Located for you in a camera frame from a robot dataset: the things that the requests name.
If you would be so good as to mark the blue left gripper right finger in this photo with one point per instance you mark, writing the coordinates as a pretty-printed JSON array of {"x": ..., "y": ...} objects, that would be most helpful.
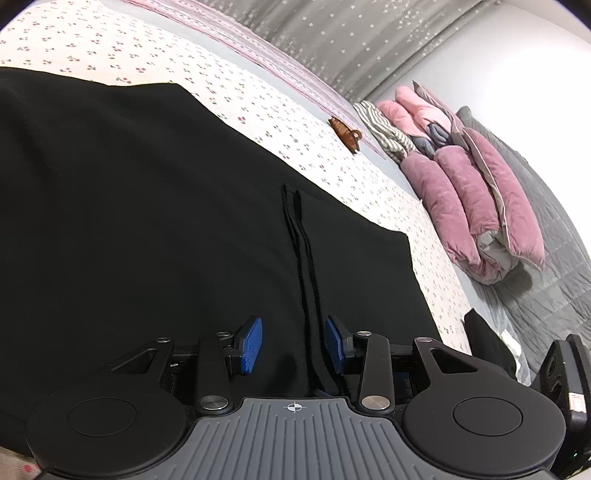
[{"x": 338, "y": 341}]

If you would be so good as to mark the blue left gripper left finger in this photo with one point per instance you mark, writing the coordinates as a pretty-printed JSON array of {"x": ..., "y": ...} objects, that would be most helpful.
[{"x": 250, "y": 339}]

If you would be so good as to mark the black pants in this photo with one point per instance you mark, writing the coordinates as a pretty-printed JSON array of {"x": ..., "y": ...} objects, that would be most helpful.
[{"x": 130, "y": 213}]

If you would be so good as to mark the white paper tag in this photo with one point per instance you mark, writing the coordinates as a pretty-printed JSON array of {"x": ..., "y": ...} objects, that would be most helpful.
[{"x": 513, "y": 345}]

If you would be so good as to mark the grey quilted bedspread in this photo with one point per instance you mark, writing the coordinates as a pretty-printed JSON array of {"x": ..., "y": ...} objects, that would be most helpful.
[{"x": 545, "y": 295}]

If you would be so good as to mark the pink folded quilt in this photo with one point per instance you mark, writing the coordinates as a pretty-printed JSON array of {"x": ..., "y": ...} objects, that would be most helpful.
[{"x": 476, "y": 203}]

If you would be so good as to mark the brown hair claw clip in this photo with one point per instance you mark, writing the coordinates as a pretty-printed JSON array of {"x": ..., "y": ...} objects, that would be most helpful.
[{"x": 351, "y": 138}]

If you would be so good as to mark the striped folded cloth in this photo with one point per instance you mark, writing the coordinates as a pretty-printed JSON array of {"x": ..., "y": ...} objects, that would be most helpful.
[{"x": 393, "y": 141}]

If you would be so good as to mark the blue grey folded garment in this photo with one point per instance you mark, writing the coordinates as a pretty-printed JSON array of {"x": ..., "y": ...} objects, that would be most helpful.
[{"x": 435, "y": 138}]

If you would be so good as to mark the light pink folded garment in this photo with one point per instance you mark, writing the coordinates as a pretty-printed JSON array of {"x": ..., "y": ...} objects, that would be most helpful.
[{"x": 414, "y": 115}]

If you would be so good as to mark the grey star curtain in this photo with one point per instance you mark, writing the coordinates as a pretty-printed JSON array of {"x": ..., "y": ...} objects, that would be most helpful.
[{"x": 358, "y": 47}]

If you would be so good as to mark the cherry print bed sheet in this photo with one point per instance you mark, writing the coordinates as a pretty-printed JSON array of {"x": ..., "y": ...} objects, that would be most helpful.
[{"x": 89, "y": 41}]

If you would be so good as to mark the pink striped blanket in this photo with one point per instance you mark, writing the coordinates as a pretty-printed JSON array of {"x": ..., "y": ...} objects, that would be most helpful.
[{"x": 222, "y": 29}]

